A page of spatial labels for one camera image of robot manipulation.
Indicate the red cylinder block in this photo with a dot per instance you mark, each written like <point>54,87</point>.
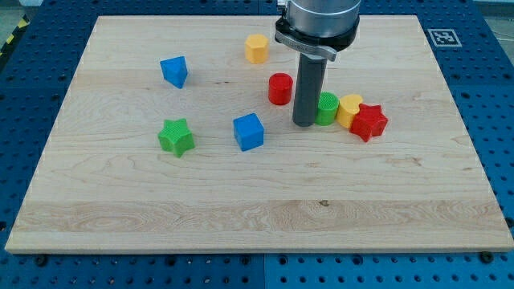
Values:
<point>280,88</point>

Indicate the yellow hexagon block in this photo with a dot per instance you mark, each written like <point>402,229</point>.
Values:
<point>256,48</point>

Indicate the green star block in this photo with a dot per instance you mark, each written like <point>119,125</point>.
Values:
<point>175,137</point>

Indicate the green cylinder block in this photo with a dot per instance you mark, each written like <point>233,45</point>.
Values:
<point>326,109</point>

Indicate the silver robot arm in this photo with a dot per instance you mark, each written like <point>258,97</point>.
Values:
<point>318,30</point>

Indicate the wooden board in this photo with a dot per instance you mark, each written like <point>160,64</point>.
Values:
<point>103,185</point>

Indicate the blue triangle block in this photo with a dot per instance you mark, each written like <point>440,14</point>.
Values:
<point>175,71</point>

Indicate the yellow heart block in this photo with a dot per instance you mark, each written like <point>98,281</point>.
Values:
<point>348,107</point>

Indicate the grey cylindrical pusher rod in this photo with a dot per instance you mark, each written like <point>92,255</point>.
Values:
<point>309,80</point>

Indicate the blue cube block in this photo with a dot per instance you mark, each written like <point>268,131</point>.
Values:
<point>248,132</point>

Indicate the red star block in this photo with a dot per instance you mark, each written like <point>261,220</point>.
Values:
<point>368,122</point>

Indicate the white fiducial marker tag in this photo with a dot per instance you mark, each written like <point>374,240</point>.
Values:
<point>443,37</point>

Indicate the black silver tool flange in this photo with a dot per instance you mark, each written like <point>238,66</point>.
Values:
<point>314,45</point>

